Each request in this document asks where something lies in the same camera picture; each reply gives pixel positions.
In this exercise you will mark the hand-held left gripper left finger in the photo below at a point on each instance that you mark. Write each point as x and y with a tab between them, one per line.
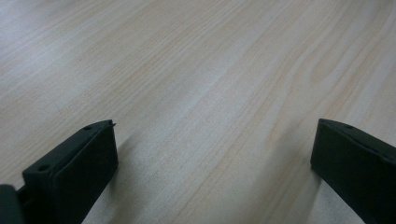
74	174

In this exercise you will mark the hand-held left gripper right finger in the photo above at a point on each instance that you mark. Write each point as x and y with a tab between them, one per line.
355	168

